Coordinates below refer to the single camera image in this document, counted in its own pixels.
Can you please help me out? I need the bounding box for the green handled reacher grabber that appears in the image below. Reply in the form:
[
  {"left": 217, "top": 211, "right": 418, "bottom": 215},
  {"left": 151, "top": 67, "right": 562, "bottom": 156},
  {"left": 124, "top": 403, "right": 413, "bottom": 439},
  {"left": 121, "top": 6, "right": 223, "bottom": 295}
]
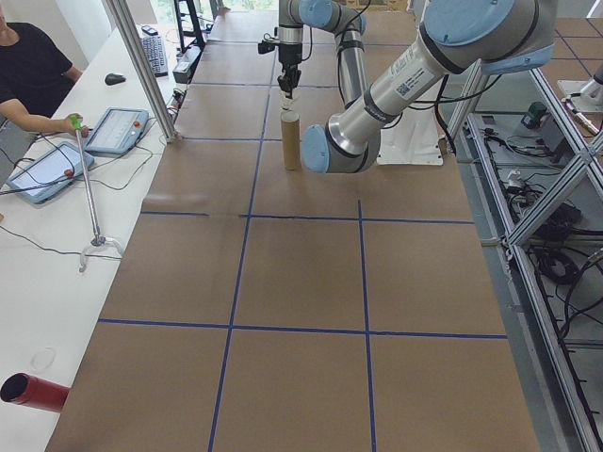
[{"left": 68, "top": 114, "right": 124, "bottom": 275}]

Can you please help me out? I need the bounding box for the person right forearm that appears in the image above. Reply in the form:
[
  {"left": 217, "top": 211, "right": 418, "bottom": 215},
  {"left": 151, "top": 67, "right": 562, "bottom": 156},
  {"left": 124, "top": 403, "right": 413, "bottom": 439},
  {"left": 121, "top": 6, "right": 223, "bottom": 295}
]
[{"left": 0, "top": 101, "right": 71, "bottom": 136}]

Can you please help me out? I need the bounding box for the person right hand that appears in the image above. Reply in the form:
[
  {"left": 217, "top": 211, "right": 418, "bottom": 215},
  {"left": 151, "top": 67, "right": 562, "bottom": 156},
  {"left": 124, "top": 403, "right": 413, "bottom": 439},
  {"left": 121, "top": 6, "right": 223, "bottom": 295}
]
[{"left": 63, "top": 117, "right": 90, "bottom": 140}]

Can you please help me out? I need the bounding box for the brown cardboard tube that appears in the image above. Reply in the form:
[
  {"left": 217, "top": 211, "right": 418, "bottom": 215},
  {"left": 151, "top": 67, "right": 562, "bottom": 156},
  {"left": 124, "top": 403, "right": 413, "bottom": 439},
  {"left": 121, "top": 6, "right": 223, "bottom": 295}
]
[{"left": 280, "top": 110, "right": 303, "bottom": 171}]

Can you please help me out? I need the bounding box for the black computer box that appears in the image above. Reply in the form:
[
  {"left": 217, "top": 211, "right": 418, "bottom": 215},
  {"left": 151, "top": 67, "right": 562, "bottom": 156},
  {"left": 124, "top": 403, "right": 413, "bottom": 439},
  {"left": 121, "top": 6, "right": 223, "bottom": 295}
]
[{"left": 171, "top": 46, "right": 204, "bottom": 85}]

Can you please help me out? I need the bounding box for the black computer keyboard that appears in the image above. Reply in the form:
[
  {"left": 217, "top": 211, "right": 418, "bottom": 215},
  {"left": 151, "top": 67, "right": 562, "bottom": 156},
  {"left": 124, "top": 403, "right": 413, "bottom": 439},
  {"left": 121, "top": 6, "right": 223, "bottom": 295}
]
[{"left": 140, "top": 35, "right": 170, "bottom": 79}]

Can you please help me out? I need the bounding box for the blue robot teach pendant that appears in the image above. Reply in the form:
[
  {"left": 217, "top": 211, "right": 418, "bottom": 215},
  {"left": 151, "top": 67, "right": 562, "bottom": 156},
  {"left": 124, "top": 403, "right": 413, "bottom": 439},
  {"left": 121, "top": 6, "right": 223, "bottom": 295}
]
[
  {"left": 4, "top": 140, "right": 95, "bottom": 204},
  {"left": 84, "top": 106, "right": 151, "bottom": 159}
]

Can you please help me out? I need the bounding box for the green black power device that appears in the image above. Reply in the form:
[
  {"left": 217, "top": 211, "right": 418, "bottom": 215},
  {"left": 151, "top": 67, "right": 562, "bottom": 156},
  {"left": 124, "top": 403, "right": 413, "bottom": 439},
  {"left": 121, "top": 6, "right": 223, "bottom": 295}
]
[{"left": 525, "top": 101, "right": 550, "bottom": 131}]

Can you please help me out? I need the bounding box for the person black t-shirt torso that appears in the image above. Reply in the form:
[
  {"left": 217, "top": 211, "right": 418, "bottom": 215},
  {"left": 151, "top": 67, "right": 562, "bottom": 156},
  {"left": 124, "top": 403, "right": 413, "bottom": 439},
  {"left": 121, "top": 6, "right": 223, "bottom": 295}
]
[{"left": 0, "top": 21, "right": 84, "bottom": 119}]

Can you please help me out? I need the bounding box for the grey metal box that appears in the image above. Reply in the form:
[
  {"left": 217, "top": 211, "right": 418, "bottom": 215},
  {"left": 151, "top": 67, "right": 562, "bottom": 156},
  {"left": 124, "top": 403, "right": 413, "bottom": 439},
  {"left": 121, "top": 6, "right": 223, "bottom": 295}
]
[{"left": 541, "top": 124, "right": 574, "bottom": 164}]

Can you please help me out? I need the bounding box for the white grey machine base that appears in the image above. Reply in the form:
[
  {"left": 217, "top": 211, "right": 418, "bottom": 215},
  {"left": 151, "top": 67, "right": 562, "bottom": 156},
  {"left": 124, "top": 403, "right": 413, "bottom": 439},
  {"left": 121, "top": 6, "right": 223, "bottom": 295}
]
[{"left": 558, "top": 60, "right": 603, "bottom": 114}]

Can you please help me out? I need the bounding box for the brown cylindrical tool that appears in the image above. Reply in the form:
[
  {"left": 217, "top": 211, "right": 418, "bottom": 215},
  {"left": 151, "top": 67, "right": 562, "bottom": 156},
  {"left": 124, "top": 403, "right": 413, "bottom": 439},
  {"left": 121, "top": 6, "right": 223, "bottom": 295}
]
[{"left": 567, "top": 101, "right": 603, "bottom": 136}]

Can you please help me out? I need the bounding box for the white side table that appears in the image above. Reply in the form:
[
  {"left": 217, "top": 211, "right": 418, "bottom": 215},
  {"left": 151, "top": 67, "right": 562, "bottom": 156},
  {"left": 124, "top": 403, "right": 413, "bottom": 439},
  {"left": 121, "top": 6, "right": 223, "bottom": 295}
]
[{"left": 0, "top": 23, "right": 213, "bottom": 452}]

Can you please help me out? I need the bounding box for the transparent round disc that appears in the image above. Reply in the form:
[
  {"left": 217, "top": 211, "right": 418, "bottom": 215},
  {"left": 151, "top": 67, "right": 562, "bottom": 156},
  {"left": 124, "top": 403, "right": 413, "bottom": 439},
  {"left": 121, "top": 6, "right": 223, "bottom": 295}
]
[{"left": 30, "top": 347, "right": 58, "bottom": 371}]

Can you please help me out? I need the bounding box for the red cylinder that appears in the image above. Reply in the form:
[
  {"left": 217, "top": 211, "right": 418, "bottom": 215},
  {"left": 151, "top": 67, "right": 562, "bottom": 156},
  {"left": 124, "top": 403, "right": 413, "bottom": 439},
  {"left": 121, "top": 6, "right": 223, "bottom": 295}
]
[{"left": 0, "top": 371, "right": 72, "bottom": 414}]

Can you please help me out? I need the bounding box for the aluminium profile post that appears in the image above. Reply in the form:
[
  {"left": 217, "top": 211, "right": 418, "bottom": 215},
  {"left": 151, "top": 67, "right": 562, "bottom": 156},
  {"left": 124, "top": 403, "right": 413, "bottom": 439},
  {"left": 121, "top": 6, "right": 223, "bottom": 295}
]
[{"left": 104, "top": 0, "right": 181, "bottom": 145}]

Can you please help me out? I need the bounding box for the white robot pedestal with plate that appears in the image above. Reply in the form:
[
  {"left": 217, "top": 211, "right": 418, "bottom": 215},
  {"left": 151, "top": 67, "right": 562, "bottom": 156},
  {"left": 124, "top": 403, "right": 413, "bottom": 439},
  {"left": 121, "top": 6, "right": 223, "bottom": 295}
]
[{"left": 376, "top": 115, "right": 445, "bottom": 167}]

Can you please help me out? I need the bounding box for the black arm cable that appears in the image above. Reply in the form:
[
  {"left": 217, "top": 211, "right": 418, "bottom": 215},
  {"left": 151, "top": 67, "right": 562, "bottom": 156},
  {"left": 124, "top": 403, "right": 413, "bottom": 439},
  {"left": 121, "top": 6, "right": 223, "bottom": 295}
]
[{"left": 404, "top": 70, "right": 500, "bottom": 114}]

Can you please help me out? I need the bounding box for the thin black pendant cable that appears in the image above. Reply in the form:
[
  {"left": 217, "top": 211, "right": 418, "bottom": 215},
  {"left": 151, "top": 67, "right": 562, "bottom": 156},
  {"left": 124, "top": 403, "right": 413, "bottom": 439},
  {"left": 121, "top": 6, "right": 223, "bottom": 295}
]
[
  {"left": 0, "top": 223, "right": 122, "bottom": 260},
  {"left": 0, "top": 140, "right": 157, "bottom": 197}
]

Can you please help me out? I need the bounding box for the black cable bundle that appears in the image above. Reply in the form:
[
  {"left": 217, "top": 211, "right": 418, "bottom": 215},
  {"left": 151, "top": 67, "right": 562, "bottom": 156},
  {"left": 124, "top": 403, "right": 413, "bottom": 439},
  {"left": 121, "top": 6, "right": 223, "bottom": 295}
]
[
  {"left": 480, "top": 124, "right": 538, "bottom": 159},
  {"left": 527, "top": 202, "right": 590, "bottom": 246},
  {"left": 530, "top": 244, "right": 603, "bottom": 340}
]

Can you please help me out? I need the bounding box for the V-shaped aluminium frame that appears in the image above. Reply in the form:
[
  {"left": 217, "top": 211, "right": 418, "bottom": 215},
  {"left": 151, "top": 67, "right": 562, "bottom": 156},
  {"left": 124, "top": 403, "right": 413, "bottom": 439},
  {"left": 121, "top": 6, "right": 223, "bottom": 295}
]
[{"left": 442, "top": 27, "right": 603, "bottom": 452}]

